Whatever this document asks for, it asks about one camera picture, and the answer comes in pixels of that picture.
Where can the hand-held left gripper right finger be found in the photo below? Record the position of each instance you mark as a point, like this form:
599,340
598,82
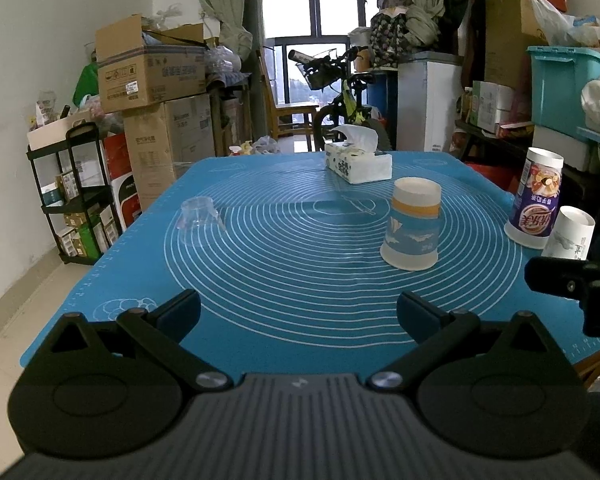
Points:
420,316

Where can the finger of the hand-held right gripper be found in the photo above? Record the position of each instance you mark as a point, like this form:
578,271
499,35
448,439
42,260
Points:
555,275

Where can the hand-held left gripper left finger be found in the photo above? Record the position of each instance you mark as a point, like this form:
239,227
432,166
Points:
180,310

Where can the blue and orange paper cup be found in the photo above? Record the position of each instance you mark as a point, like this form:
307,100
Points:
412,230

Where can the plain white paper cup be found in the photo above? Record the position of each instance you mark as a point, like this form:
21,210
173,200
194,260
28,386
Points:
570,235

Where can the purple printed paper cup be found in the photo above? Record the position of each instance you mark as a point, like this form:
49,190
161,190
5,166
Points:
535,205

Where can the clear plastic cup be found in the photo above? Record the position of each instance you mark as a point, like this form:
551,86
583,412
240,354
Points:
200,216

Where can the blue silicone baking mat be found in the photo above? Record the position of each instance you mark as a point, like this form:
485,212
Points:
305,270

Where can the red and white appliance box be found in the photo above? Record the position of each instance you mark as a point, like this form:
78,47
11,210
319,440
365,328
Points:
125,180

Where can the black shelf cart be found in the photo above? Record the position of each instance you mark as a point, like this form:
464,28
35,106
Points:
87,200

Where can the white tissue pack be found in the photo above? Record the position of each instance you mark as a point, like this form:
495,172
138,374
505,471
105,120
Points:
360,162

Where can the tall brown cardboard box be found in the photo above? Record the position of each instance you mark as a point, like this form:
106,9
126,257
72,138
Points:
175,145

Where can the white carton box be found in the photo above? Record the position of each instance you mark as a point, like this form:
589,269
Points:
492,105

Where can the teal plastic storage bin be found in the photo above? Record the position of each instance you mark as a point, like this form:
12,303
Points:
560,90

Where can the white cabinet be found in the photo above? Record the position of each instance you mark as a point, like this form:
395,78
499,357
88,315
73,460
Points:
427,105

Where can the blue barrel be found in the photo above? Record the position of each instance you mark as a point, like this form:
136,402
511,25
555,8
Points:
380,95

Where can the wooden chair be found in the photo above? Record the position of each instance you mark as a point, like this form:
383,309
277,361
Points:
290,112

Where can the black bicycle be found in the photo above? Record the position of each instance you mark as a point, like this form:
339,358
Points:
347,100

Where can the flat brown cardboard box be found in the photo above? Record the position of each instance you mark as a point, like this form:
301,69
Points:
510,40

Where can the open brown cardboard box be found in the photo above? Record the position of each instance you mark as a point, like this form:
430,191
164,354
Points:
145,72

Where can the green plastic bag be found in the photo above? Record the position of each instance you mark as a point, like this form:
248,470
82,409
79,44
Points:
85,87

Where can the white plastic bag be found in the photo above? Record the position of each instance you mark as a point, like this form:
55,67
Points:
560,22

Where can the floral fabric bag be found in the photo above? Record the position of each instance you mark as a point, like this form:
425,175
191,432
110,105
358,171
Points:
387,40

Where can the green curtain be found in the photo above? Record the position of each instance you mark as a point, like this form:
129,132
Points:
225,10
425,5

